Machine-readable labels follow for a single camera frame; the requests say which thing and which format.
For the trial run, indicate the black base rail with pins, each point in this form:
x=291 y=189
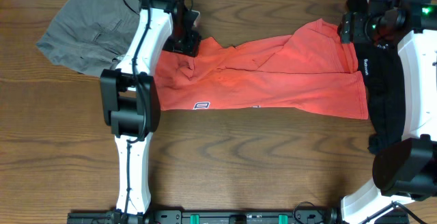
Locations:
x=303 y=214

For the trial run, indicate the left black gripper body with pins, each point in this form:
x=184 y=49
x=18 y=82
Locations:
x=186 y=44

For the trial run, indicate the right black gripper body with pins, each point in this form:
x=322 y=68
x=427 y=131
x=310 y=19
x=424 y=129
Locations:
x=355 y=23

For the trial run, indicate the red soccer t-shirt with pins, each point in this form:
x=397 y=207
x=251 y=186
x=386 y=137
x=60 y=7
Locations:
x=310 y=70

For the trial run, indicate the black t-shirt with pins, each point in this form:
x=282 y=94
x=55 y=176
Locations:
x=383 y=77

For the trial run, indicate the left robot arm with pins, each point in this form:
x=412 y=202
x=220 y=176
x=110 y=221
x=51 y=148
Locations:
x=131 y=106

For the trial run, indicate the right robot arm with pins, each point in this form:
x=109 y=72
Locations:
x=395 y=42

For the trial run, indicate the grey-brown folded shorts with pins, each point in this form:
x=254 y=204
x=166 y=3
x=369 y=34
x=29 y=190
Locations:
x=88 y=36

